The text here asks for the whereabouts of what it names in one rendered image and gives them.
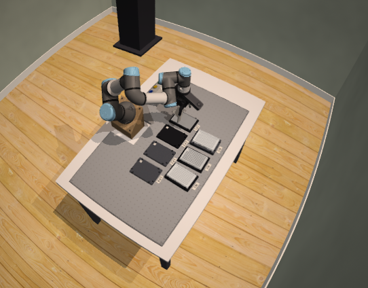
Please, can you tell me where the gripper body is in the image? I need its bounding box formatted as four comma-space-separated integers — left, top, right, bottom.
175, 84, 191, 107

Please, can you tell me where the white operator button panel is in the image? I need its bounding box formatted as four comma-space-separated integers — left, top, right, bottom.
148, 83, 162, 106

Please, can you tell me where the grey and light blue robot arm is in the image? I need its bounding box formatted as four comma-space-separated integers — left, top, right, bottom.
99, 67, 203, 124

